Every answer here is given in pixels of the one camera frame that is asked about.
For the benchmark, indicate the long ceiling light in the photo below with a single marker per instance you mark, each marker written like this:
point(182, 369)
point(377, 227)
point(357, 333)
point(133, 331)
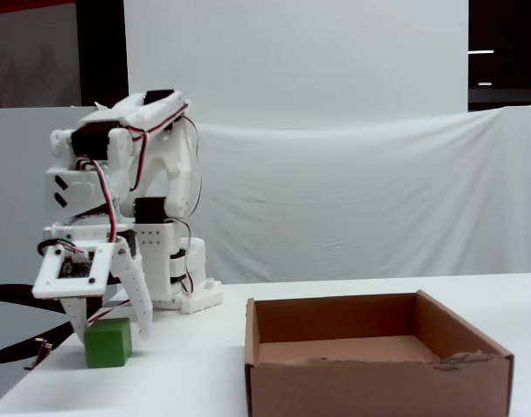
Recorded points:
point(481, 52)

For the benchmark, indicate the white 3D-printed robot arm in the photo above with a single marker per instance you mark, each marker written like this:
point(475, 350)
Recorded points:
point(178, 174)

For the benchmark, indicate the white backdrop cloth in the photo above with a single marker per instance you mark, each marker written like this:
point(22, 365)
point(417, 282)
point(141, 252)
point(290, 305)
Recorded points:
point(356, 195)

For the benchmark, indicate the white backdrop panel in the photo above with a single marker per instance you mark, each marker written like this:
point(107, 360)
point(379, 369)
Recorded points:
point(291, 65)

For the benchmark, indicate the grey cabinet door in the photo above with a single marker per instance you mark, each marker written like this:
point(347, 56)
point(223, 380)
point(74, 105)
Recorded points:
point(35, 56)

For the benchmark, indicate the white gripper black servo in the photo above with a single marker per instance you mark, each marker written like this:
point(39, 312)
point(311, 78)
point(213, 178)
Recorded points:
point(134, 278)

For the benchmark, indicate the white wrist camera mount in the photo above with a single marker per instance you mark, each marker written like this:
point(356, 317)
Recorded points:
point(104, 269)

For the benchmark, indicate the brown cardboard box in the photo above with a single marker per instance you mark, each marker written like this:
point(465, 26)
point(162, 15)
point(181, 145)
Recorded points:
point(378, 386)

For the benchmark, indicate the green cube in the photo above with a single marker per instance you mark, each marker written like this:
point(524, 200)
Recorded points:
point(108, 345)

